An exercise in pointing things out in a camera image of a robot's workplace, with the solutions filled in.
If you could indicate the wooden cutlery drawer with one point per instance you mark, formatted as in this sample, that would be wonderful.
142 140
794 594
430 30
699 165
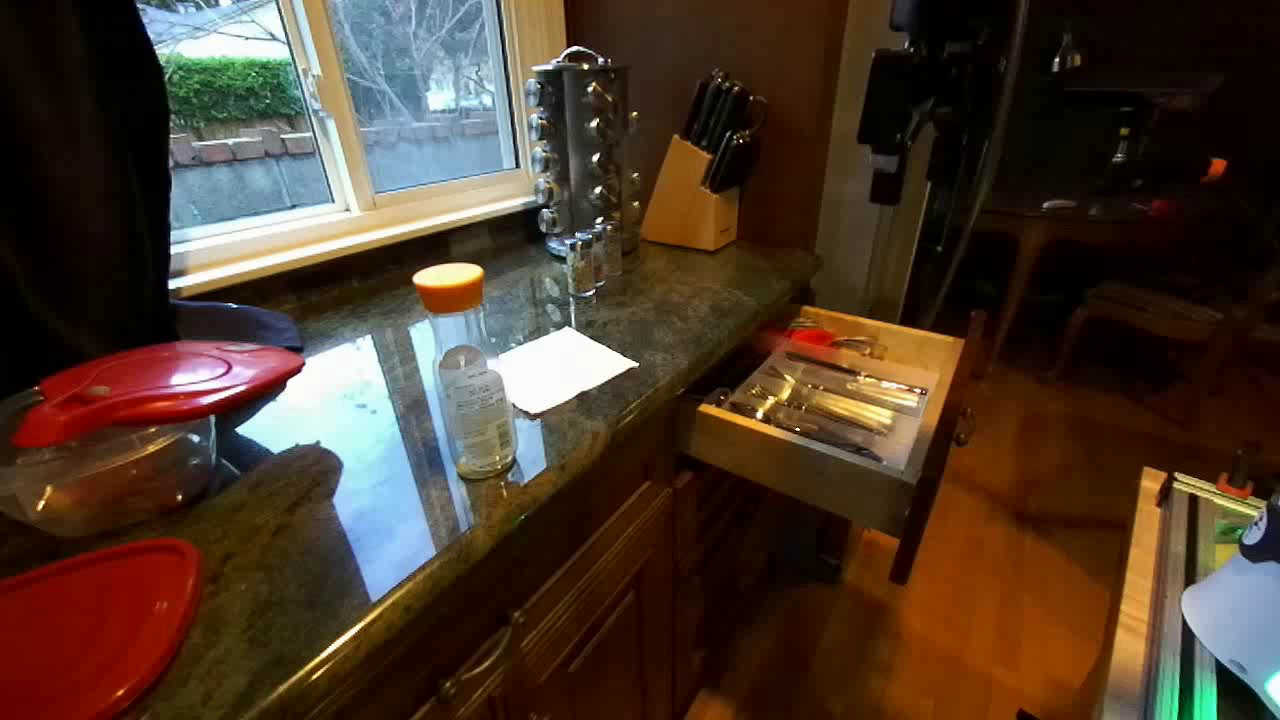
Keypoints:
844 412

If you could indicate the dark wooden lower cabinets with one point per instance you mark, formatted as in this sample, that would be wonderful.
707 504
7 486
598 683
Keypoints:
598 597

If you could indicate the wooden table in background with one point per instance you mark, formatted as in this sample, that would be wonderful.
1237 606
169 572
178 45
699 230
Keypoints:
1190 257

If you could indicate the glass container with red lid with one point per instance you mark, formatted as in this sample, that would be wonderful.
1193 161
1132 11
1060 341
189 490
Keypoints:
131 434

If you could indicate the dark curtain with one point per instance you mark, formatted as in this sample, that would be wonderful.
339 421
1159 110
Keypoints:
86 236

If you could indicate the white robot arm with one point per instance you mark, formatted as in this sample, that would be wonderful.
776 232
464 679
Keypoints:
1237 608

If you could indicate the metal spice rack carousel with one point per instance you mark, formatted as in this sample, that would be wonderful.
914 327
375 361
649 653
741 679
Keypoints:
582 161

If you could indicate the white paper napkin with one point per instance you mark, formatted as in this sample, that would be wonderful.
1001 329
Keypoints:
559 370

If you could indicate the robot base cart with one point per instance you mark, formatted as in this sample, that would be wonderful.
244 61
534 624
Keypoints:
1152 664

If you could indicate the window with white frame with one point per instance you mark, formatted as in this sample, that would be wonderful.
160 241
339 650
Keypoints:
316 131

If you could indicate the wooden knife block with knives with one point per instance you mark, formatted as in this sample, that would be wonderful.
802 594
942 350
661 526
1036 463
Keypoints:
707 165

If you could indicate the clear bottle with orange cap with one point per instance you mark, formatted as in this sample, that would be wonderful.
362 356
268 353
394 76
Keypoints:
472 395

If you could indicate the red plastic lid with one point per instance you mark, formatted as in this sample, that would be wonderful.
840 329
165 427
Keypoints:
86 639

